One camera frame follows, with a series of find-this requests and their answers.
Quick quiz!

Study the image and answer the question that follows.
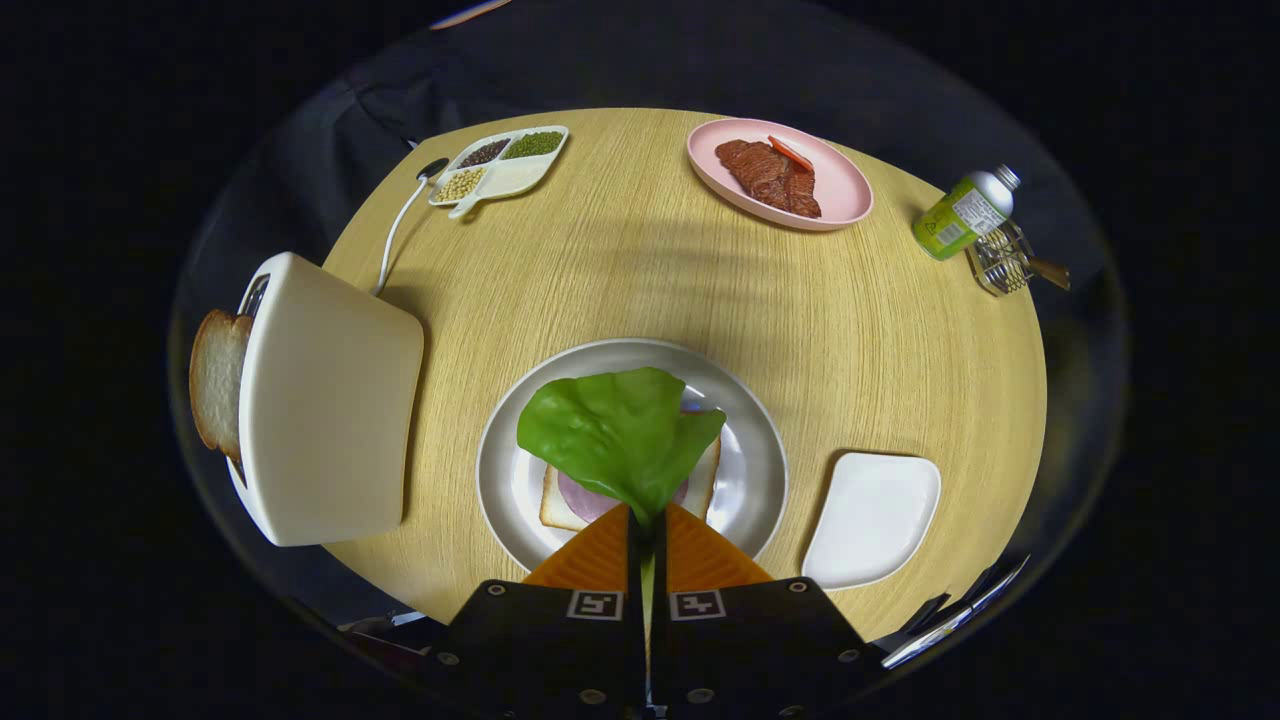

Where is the dark metal frame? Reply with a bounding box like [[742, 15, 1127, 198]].
[[880, 555, 1031, 669]]

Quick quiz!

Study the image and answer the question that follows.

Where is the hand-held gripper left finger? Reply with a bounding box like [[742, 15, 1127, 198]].
[[430, 503, 649, 720]]

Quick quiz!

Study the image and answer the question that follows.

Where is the small white square dish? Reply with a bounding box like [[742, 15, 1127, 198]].
[[801, 452, 942, 591]]

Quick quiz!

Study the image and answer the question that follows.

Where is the pile of green beans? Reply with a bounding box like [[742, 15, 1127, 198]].
[[500, 131, 565, 161]]

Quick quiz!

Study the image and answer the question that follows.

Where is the wooden handled utensil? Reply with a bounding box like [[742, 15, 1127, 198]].
[[1020, 255, 1071, 292]]

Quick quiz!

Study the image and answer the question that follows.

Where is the white toaster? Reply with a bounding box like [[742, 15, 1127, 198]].
[[228, 252, 425, 548]]

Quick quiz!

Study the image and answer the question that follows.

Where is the white power cable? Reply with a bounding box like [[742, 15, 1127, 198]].
[[375, 175, 433, 298]]

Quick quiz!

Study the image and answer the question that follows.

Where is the white bread slice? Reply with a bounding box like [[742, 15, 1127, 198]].
[[539, 435, 723, 532]]

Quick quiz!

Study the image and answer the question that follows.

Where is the pink plate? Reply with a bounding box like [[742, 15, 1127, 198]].
[[686, 118, 875, 233]]

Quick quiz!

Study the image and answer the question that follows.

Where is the green label bottle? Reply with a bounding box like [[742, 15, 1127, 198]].
[[911, 165, 1022, 262]]

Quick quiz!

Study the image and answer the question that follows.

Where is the brown meat slice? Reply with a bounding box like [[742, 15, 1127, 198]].
[[714, 138, 823, 220]]

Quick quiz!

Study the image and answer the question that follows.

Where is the white divided tray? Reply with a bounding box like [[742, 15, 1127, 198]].
[[429, 125, 570, 220]]

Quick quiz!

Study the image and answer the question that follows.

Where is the round grey plate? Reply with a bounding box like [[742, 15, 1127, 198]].
[[476, 338, 789, 573]]

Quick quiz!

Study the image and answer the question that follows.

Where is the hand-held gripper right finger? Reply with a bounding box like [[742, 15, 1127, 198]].
[[650, 503, 886, 720]]

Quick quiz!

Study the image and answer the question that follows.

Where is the pile of yellow soybeans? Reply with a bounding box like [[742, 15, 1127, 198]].
[[434, 167, 488, 204]]

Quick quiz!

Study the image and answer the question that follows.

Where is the metal wire basket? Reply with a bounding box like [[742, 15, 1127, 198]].
[[965, 220, 1041, 298]]

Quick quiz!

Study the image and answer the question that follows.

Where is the pink ham slice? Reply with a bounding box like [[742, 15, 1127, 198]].
[[557, 470, 691, 525]]

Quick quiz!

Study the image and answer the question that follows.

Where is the green lettuce leaf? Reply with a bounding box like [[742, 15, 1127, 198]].
[[516, 367, 727, 636]]

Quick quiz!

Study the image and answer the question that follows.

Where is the toasted bread slice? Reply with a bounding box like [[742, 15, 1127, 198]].
[[189, 309, 253, 471]]

